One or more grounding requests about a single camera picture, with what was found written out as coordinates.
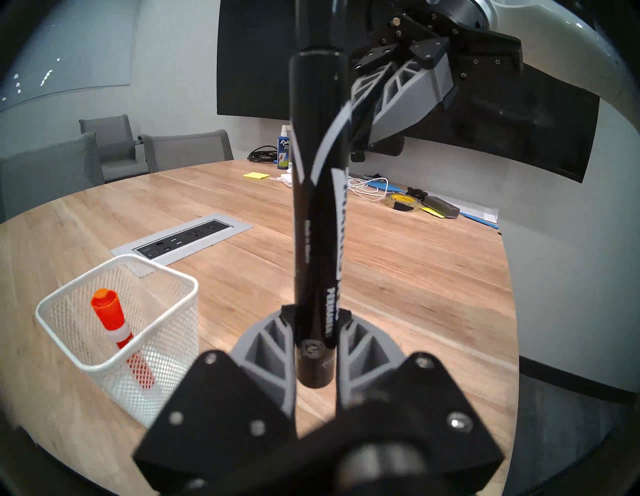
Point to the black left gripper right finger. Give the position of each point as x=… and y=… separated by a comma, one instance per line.
x=425, y=415

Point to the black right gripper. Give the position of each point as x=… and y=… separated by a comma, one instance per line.
x=490, y=65

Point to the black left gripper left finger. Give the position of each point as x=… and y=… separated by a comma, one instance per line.
x=220, y=415

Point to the black permanent marker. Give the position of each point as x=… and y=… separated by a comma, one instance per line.
x=317, y=200

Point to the orange white dry-erase marker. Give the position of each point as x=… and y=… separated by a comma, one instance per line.
x=112, y=315

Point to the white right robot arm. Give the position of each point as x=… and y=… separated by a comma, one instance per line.
x=575, y=50

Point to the white mesh pen holder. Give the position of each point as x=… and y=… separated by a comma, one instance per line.
x=165, y=310

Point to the black video sound bar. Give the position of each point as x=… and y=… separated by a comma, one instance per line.
x=385, y=147

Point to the blue flat plastic object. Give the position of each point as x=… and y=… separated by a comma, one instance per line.
x=387, y=187

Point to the yellow black tape roll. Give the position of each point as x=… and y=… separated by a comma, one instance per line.
x=402, y=202

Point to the yellow grey block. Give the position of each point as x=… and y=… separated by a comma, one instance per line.
x=442, y=207

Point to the whiteboard cleaner spray bottle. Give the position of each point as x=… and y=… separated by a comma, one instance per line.
x=283, y=150

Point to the blue plastic stick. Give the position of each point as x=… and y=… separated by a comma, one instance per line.
x=480, y=221

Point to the yellow sticky note pad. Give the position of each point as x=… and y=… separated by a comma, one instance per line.
x=256, y=175

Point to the grey table power outlet panel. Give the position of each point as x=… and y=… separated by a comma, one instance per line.
x=180, y=237

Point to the grey armrest swivel chair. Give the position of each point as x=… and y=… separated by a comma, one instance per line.
x=110, y=145

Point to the large black wall screen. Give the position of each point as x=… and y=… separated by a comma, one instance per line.
x=250, y=60

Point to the wall mounted glass whiteboard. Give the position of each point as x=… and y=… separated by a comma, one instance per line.
x=65, y=45

